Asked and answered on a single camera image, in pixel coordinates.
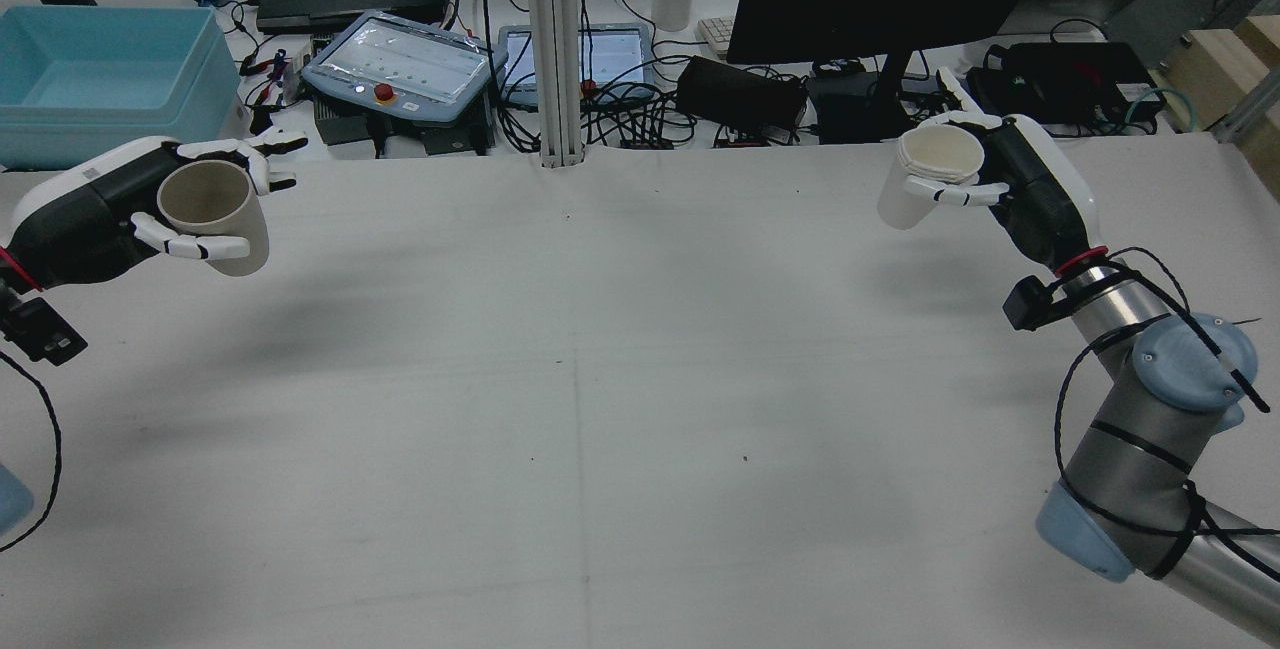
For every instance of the black power adapter brick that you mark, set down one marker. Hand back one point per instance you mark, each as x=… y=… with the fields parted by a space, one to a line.
x=740 y=94

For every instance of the black orange usb hub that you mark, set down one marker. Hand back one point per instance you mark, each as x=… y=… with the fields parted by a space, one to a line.
x=742 y=140
x=645 y=142

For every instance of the grey teach pendant red button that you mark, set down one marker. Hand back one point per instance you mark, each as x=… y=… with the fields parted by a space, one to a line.
x=400 y=64

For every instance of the paper cup brown inside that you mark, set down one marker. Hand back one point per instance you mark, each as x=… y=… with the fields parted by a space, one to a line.
x=215 y=204

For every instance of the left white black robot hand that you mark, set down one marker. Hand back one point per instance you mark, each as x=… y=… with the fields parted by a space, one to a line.
x=80 y=219

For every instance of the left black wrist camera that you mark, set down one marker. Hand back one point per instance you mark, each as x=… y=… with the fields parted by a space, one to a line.
x=40 y=329

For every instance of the white keyboard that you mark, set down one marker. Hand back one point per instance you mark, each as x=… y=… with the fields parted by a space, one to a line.
x=715 y=34

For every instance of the red black clip leads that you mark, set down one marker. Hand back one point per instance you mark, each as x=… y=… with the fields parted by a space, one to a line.
x=262 y=79

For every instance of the black electronics device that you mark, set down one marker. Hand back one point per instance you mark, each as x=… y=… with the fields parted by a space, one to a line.
x=1080 y=79

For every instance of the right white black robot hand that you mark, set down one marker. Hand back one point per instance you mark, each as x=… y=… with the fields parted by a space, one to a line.
x=1045 y=194

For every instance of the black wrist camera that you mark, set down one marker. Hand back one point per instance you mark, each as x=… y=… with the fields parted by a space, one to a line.
x=40 y=329
x=1030 y=301

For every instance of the paper cup cream inside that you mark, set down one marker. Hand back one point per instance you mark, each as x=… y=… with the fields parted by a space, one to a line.
x=940 y=154

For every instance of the black rectangular box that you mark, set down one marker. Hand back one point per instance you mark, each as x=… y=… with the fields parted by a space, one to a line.
x=855 y=114

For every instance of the wooden box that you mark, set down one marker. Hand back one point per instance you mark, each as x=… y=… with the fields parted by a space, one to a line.
x=1225 y=59

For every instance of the grey teach pendant lit screen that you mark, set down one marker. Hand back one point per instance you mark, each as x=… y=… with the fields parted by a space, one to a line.
x=615 y=59

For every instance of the aluminium camera post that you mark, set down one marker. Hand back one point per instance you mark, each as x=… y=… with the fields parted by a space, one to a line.
x=552 y=49

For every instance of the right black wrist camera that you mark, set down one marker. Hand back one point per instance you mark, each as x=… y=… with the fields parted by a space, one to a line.
x=1030 y=301

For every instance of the teal plastic bin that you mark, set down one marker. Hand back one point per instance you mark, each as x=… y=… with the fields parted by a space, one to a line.
x=100 y=79

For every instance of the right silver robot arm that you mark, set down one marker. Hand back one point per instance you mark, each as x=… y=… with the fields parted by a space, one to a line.
x=1150 y=449

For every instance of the aluminium frame profile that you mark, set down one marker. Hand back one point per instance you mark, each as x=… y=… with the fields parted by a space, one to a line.
x=1245 y=114

